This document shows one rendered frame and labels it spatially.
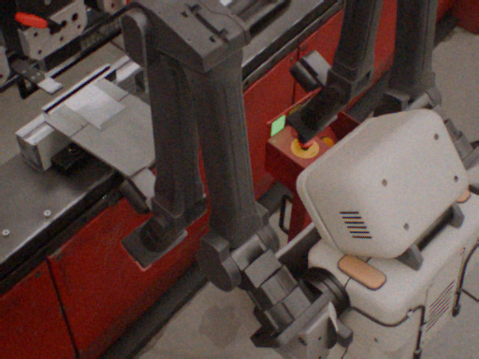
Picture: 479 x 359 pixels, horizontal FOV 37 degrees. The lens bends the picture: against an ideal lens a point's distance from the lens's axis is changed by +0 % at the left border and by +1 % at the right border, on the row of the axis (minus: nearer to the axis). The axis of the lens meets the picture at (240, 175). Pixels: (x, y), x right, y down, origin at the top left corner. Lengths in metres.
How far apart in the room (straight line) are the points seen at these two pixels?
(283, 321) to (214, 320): 1.40
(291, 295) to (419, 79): 0.44
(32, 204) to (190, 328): 0.95
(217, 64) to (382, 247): 0.37
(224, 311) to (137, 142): 1.03
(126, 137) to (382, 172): 0.71
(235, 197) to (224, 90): 0.17
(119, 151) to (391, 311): 0.72
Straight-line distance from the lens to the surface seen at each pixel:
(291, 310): 1.03
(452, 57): 3.48
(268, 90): 2.10
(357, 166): 0.99
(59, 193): 1.64
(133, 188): 1.19
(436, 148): 1.07
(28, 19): 1.38
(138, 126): 1.57
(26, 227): 1.60
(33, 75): 1.73
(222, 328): 2.41
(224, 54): 0.82
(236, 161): 0.91
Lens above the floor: 2.11
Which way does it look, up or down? 49 degrees down
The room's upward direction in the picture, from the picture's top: 2 degrees clockwise
